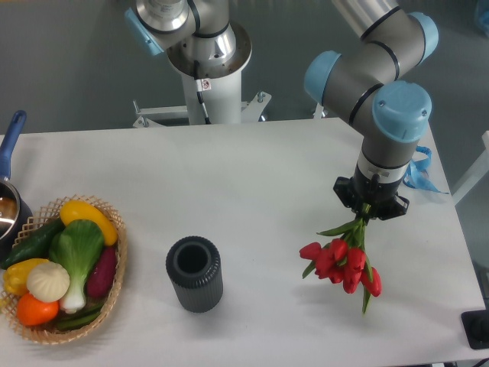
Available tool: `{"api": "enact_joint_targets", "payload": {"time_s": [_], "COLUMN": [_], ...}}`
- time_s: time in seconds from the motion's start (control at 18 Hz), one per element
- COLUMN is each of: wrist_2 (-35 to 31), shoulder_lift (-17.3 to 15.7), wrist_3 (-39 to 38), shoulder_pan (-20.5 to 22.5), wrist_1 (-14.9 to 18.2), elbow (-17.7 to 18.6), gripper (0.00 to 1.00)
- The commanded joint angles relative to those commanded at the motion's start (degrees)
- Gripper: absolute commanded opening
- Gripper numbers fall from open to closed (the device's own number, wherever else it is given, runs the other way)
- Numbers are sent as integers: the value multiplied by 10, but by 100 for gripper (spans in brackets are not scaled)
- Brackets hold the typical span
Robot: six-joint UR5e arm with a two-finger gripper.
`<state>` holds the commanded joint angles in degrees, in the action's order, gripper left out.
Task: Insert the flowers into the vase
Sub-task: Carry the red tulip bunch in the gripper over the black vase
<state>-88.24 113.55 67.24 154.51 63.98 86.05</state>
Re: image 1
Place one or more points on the green bok choy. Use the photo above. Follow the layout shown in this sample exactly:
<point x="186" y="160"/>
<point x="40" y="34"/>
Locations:
<point x="77" y="248"/>

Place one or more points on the purple sweet potato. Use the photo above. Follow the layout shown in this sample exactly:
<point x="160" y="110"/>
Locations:
<point x="101" y="279"/>

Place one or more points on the green bean pod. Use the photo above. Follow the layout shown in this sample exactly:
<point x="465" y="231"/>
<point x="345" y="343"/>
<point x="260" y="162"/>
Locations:
<point x="78" y="320"/>

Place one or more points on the woven bamboo basket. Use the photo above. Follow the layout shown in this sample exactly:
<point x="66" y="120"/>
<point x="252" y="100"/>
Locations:
<point x="47" y="334"/>

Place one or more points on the black device at edge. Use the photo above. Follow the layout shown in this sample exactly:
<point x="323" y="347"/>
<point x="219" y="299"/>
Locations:
<point x="475" y="325"/>

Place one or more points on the blue handled saucepan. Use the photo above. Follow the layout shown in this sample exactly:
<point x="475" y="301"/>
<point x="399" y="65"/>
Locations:
<point x="14" y="211"/>

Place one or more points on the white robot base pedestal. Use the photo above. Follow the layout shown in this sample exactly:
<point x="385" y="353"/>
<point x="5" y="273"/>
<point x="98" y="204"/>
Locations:
<point x="210" y="70"/>

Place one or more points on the white steamed bun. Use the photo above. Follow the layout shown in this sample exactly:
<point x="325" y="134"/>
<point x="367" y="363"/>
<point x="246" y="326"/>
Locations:
<point x="48" y="282"/>

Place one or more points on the yellow bell pepper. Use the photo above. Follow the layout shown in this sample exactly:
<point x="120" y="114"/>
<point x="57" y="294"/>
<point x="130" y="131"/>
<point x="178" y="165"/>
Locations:
<point x="16" y="276"/>

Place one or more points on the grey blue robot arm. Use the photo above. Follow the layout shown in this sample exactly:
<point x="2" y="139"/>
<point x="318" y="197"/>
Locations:
<point x="365" y="90"/>

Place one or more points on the orange fruit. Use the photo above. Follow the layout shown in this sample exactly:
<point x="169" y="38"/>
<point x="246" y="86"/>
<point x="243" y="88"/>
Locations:
<point x="33" y="312"/>

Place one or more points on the red tulip bouquet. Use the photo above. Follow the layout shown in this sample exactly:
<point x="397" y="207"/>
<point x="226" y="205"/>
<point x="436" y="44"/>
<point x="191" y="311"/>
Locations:
<point x="344" y="260"/>

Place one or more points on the white frame at right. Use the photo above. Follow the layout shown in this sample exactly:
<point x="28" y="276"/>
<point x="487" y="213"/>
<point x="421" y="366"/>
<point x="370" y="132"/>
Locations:
<point x="472" y="175"/>

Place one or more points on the dark grey ribbed vase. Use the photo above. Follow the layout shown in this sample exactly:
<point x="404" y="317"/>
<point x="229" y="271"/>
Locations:
<point x="194" y="268"/>

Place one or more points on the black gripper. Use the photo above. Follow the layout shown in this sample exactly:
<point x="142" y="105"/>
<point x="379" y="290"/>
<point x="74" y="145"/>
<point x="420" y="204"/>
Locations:
<point x="360" y="190"/>

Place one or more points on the dark green cucumber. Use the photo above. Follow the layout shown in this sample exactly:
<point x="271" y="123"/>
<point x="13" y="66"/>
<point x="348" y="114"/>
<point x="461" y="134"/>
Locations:
<point x="36" y="245"/>

